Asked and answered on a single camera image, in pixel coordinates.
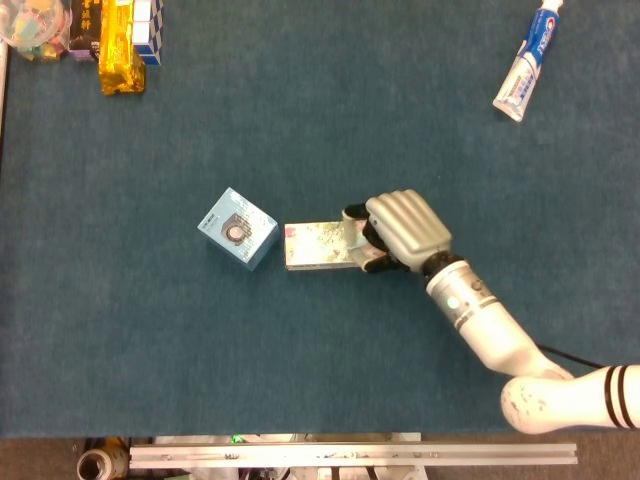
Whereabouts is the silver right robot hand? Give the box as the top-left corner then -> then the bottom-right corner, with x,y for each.
341,188 -> 454,276

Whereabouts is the floral long box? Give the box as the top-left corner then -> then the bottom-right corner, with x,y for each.
283,218 -> 389,272

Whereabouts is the light blue cube box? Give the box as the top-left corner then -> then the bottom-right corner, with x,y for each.
196,186 -> 280,273

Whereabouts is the blue white toothpaste tube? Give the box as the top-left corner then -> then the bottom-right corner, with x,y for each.
491,0 -> 568,123

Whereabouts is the blue white checkered box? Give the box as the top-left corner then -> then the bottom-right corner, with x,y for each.
131,0 -> 165,67

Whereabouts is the dark brown snack packet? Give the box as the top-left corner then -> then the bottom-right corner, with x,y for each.
68,0 -> 104,63

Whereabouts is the teal felt table cloth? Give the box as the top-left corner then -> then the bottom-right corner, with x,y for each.
0,0 -> 640,440

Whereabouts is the gold foil package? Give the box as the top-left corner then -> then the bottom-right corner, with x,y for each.
98,0 -> 147,97

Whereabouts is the brown tape roll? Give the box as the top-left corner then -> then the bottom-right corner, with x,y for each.
76,438 -> 130,480

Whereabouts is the clear bag of colourful blocks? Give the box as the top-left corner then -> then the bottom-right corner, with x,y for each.
0,0 -> 73,63

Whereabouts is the black cable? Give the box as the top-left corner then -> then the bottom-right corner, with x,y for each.
536,343 -> 607,370

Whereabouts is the aluminium profile rail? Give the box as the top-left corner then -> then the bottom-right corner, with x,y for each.
129,441 -> 579,470

